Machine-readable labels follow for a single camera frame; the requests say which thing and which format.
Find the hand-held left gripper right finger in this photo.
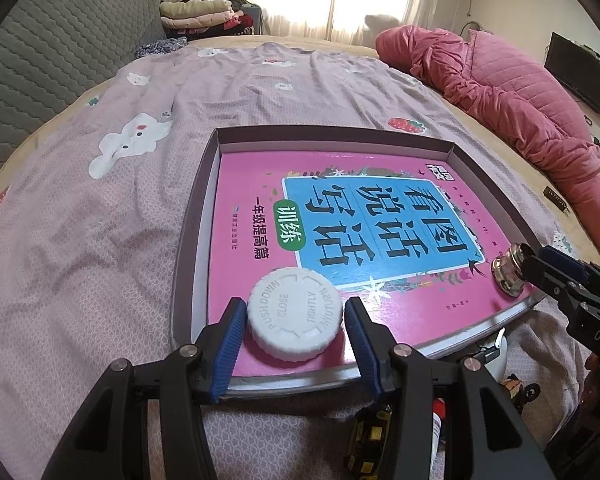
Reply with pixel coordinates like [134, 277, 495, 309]
[344, 296, 556, 480]

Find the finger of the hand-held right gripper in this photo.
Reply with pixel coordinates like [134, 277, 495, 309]
[539, 245, 600, 292]
[521, 255, 583, 312]

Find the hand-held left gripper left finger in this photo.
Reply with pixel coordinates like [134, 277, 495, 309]
[40, 297, 248, 480]

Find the brass metal ring fitting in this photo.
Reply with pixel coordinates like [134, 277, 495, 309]
[491, 243, 533, 300]

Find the white ribbed bottle cap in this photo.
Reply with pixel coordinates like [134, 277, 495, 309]
[246, 267, 343, 362]

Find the yellow black wrist watch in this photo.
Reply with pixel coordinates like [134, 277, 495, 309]
[346, 402, 396, 480]

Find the shallow brown cardboard box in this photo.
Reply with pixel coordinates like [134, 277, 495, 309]
[170, 126, 551, 401]

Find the red black white tube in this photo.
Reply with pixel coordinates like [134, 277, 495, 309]
[429, 397, 449, 467]

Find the small dark fabric tag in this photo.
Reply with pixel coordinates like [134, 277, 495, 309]
[542, 185, 572, 214]

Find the pink and blue book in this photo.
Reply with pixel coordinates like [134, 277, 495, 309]
[206, 149, 538, 378]

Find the pink printed bed sheet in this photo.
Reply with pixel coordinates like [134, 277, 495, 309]
[0, 40, 600, 480]

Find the pink quilted duvet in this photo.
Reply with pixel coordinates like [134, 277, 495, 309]
[375, 24, 600, 257]

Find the black flat television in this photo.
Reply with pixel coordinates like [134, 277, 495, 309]
[544, 32, 600, 120]

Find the dark patterned cloth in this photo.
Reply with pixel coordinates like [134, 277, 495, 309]
[134, 37, 190, 60]

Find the stack of folded clothes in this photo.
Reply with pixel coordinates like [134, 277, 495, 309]
[159, 0, 255, 38]

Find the grey quilted sofa cover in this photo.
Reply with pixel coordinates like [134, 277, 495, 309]
[0, 0, 170, 193]

